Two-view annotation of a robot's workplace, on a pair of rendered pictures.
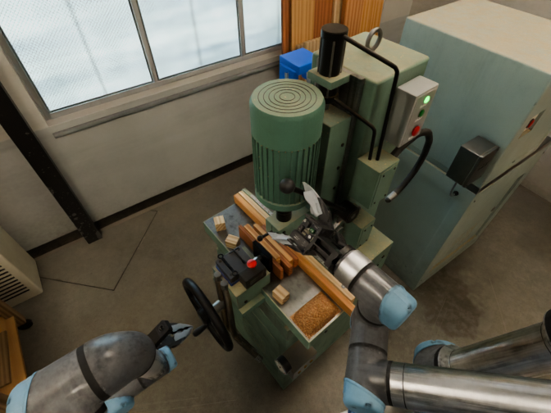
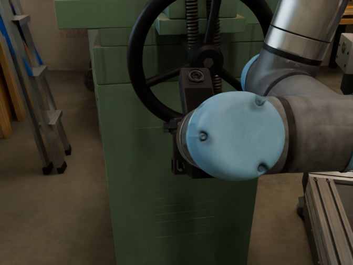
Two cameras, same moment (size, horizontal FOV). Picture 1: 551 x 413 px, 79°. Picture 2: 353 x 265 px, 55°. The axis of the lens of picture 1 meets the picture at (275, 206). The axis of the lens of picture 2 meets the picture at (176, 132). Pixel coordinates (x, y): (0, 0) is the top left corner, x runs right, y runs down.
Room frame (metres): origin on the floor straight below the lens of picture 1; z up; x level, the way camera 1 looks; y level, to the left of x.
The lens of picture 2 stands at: (0.20, 0.79, 0.98)
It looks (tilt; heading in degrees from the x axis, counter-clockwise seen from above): 27 degrees down; 301
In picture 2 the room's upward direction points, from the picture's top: straight up
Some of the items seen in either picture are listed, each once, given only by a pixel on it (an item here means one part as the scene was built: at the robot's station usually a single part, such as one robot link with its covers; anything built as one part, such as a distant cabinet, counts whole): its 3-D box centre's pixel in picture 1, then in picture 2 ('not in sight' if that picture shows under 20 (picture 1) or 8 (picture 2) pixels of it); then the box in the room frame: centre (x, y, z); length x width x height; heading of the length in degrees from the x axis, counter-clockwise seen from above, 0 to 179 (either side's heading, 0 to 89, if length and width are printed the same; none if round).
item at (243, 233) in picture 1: (260, 251); not in sight; (0.65, 0.05, 0.93); 0.24 x 0.01 x 0.06; 40
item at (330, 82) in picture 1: (331, 65); not in sight; (0.78, -0.13, 1.54); 0.08 x 0.08 x 0.17; 40
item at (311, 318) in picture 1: (316, 311); not in sight; (0.43, -0.13, 0.92); 0.14 x 0.09 x 0.04; 130
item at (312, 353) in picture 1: (298, 358); not in sight; (0.40, -0.09, 0.58); 0.12 x 0.08 x 0.08; 130
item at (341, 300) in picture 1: (290, 250); not in sight; (0.66, -0.05, 0.92); 0.67 x 0.02 x 0.04; 40
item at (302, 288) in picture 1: (261, 270); (189, 8); (0.61, 0.05, 0.87); 0.61 x 0.30 x 0.06; 40
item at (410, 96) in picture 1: (408, 112); not in sight; (0.79, -0.36, 1.40); 0.10 x 0.06 x 0.16; 130
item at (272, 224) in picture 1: (288, 222); not in sight; (0.70, -0.04, 1.03); 0.14 x 0.07 x 0.09; 130
